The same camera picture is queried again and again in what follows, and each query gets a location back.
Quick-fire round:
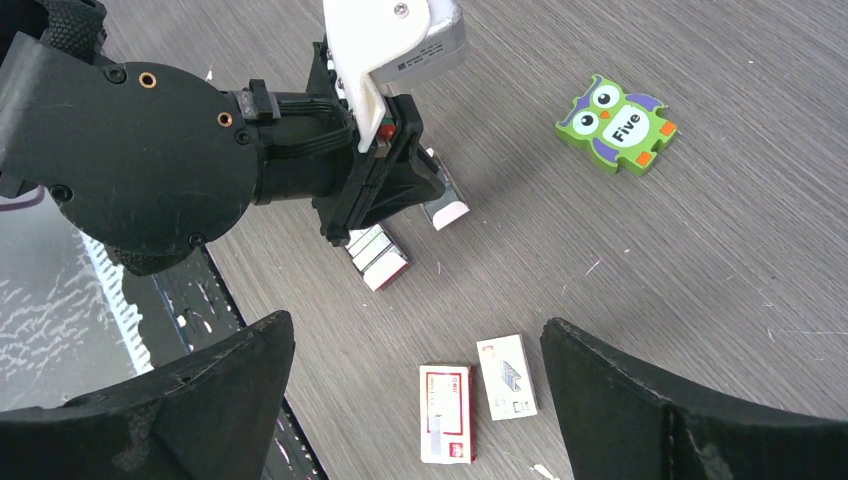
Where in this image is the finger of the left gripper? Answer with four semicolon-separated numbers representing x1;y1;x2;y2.
364;145;446;227

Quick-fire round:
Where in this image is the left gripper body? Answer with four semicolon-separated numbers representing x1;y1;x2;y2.
248;41;423;246

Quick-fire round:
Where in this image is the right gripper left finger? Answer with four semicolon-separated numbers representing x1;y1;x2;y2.
1;311;295;480

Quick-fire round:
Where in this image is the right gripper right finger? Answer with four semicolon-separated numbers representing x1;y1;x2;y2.
540;318;847;480

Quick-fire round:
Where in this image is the staple tray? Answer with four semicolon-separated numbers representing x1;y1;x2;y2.
345;224;409;291
422;148;470;231

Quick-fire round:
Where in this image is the white staple box sleeve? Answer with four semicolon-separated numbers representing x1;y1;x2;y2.
476;334;538;421

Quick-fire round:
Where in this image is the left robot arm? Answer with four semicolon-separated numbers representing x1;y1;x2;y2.
1;1;446;276

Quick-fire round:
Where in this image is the red staple box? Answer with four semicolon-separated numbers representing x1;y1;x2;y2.
419;364;476;465

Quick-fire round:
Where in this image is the green owl eraser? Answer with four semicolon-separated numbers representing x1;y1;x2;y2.
555;74;678;176

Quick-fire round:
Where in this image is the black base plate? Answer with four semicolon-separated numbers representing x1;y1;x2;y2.
122;248;329;480

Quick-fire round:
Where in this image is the slotted cable duct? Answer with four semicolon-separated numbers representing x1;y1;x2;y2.
80;232;154;375

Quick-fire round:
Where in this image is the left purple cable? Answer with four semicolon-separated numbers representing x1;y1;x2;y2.
0;185;46;213

